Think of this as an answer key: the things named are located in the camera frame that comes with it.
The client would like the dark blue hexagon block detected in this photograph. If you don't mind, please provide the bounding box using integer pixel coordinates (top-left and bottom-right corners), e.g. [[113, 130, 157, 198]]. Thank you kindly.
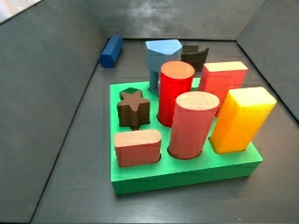
[[99, 34, 125, 68]]

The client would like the brown star block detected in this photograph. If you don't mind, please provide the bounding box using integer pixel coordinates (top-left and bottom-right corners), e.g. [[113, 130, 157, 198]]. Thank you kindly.
[[117, 88, 151, 130]]

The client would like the pink cylinder block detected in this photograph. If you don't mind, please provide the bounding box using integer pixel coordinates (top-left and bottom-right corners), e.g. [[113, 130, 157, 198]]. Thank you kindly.
[[169, 91, 221, 160]]

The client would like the pink rounded rectangle block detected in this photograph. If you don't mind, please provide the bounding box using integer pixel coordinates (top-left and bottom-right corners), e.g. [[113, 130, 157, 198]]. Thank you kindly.
[[115, 129, 162, 168]]

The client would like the red cylinder block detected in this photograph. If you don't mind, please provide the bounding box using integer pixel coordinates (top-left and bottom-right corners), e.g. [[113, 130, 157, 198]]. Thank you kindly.
[[158, 61, 196, 127]]

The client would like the green shape sorter base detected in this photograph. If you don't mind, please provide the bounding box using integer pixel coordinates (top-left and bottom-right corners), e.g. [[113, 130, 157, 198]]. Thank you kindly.
[[110, 81, 264, 195]]

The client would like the light blue pentagon block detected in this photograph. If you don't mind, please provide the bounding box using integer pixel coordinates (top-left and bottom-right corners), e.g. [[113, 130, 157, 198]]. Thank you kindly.
[[146, 39, 184, 95]]

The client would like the red square block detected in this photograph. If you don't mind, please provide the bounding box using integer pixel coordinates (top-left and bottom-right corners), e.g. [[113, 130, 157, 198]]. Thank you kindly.
[[200, 61, 249, 116]]

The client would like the yellow rectangular block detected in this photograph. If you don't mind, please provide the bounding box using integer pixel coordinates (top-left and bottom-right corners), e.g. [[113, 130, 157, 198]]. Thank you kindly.
[[210, 87, 277, 154]]

